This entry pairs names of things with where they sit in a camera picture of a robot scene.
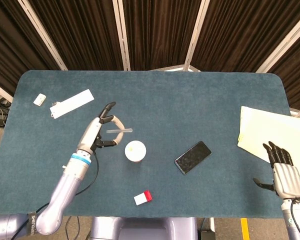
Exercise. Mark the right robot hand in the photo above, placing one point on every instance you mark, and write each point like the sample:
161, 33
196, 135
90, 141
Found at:
285, 175

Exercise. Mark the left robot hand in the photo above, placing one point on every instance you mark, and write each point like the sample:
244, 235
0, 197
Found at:
97, 130

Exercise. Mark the clear plastic tube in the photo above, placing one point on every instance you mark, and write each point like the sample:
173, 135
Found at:
120, 130

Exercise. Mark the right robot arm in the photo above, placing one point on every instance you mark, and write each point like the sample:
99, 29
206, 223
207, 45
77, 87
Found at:
295, 220

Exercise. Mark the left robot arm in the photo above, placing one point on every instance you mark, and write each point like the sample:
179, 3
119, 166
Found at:
50, 200

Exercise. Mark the white round container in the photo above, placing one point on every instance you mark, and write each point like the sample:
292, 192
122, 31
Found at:
135, 151

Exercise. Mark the long white flat box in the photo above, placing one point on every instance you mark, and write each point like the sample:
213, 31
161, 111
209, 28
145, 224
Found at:
72, 103

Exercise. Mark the white paper stack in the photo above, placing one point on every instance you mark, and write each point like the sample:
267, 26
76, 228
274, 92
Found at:
272, 132

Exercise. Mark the small metal binder clip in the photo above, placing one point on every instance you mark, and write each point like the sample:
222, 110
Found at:
55, 103

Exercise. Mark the yellow floor tape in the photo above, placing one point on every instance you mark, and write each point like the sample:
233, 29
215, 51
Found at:
244, 228

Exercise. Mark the blue table mat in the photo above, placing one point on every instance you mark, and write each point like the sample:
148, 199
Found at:
165, 112

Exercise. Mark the red and white small box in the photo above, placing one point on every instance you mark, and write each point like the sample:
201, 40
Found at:
143, 197

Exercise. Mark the black smartphone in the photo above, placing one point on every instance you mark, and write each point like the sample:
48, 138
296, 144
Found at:
193, 157

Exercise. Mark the black box on floor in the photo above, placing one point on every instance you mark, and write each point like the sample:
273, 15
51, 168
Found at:
208, 235

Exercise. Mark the robot torso base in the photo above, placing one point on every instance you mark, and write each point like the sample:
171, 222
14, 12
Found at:
142, 228

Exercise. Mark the dark curtain partition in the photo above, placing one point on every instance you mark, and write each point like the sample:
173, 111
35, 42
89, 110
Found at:
150, 33

